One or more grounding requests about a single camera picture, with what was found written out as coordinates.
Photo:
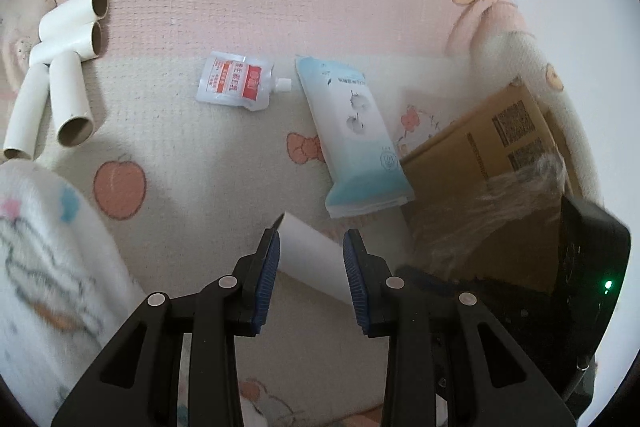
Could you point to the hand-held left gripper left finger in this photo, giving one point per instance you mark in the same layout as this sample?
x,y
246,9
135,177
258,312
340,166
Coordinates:
x,y
265,279

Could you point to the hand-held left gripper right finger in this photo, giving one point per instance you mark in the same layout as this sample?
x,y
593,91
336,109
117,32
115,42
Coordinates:
x,y
355,284

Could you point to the white cardboard core tube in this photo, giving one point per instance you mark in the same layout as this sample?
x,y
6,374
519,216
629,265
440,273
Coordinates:
x,y
310,252

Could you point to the brown cardboard box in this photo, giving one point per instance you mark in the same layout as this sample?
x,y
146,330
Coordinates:
x,y
500,142

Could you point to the pile of white paper tubes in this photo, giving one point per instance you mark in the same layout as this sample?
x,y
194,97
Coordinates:
x,y
67,82

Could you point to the pink cat print blanket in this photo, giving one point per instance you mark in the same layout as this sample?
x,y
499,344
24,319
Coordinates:
x,y
200,157

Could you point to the light blue wet wipes pack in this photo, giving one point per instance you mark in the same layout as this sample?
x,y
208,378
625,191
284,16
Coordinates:
x,y
350,127

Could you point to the white red-label spout pouch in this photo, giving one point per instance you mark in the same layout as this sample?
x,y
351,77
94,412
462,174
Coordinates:
x,y
235,79

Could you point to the white fluffy cartoon blanket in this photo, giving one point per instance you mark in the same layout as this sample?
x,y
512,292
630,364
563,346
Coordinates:
x,y
45,267

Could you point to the cream floral quilt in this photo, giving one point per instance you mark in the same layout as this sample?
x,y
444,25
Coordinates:
x,y
20,17

